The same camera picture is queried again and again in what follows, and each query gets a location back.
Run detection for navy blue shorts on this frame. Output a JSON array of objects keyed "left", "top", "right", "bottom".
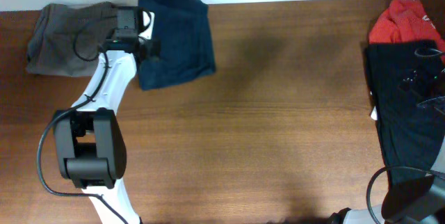
[{"left": 138, "top": 0, "right": 216, "bottom": 90}]

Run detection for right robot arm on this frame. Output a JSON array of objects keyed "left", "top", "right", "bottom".
[{"left": 329, "top": 40, "right": 444, "bottom": 223}]

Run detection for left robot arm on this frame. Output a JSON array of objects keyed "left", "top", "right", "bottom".
[{"left": 45, "top": 6, "right": 161, "bottom": 223}]

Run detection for folded grey shorts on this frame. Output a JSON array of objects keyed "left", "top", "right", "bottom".
[{"left": 26, "top": 2, "right": 118, "bottom": 77}]

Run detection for red shirt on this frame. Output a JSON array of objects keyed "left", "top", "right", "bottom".
[{"left": 368, "top": 0, "right": 444, "bottom": 52}]

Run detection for black shorts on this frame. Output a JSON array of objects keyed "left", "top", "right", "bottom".
[{"left": 364, "top": 40, "right": 444, "bottom": 186}]

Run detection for left black cable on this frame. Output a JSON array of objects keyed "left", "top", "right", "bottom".
[{"left": 36, "top": 7, "right": 154, "bottom": 224}]

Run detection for black cable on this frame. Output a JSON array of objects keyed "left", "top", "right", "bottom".
[
  {"left": 365, "top": 166, "right": 445, "bottom": 224},
  {"left": 36, "top": 7, "right": 154, "bottom": 224}
]

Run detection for right black cable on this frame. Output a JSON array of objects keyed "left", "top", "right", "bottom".
[{"left": 365, "top": 166, "right": 445, "bottom": 224}]

